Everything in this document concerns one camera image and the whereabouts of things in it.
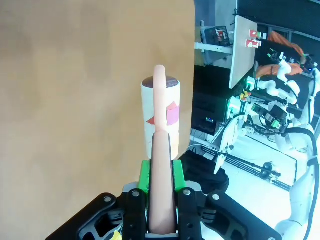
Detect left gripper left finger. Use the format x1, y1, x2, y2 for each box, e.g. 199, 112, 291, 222
46, 159, 152, 240

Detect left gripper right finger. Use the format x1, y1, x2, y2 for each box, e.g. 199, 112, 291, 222
171, 159, 283, 240

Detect long pink sausage-like stick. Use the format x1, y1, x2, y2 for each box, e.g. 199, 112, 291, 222
140, 64, 182, 235

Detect white tripod stand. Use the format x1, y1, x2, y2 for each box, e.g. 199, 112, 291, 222
213, 116, 241, 176

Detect black computer tower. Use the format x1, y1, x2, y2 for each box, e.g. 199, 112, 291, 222
192, 64, 231, 137

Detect black background gripper green parts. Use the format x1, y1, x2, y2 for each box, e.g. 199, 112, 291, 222
250, 103, 289, 131

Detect tilted white table top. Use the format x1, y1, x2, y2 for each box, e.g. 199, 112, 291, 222
229, 15, 259, 90

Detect grey crate with red label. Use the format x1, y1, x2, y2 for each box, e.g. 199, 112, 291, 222
200, 25, 235, 48

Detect red paper cup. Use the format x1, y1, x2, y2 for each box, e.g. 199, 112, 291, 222
248, 29, 268, 40
245, 38, 263, 49

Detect orange cloth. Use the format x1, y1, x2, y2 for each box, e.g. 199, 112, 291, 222
256, 30, 306, 79

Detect white robot arm with cable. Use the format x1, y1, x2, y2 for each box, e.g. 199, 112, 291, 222
274, 69, 320, 240

